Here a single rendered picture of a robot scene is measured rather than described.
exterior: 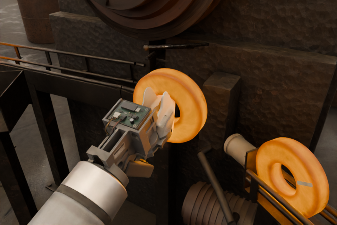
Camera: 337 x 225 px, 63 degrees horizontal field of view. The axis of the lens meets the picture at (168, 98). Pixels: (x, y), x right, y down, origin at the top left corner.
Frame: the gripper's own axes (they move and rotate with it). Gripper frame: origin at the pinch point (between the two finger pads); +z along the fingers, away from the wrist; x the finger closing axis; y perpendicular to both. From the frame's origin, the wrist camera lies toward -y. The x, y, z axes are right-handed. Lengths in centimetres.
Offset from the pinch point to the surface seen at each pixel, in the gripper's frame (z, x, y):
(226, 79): 20.5, -4.9, -10.5
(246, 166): 1.7, -16.5, -17.1
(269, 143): 4.1, -19.8, -9.6
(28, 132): 15, 128, -94
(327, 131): 109, -44, -120
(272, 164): 2.0, -21.4, -13.4
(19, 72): 5, 63, -15
